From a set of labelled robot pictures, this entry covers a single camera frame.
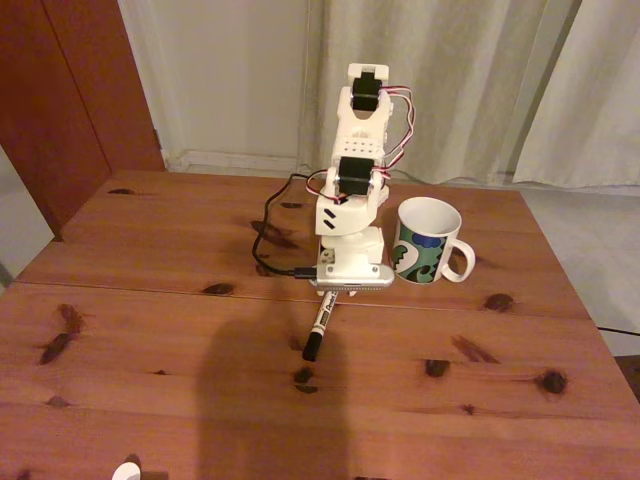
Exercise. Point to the black white marker pen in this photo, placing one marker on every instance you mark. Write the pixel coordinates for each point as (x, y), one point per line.
(320, 325)

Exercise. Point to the white mug green blue pattern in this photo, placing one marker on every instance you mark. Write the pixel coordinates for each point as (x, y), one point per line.
(425, 240)

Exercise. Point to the white curtain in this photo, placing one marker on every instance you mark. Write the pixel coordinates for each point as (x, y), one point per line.
(590, 100)
(425, 90)

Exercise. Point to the brown wooden cabinet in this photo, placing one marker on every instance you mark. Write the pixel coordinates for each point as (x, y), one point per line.
(65, 100)

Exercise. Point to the small white round object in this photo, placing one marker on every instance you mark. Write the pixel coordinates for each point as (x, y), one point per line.
(126, 472)

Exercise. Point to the silver camera box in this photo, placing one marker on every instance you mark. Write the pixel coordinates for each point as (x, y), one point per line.
(352, 282)

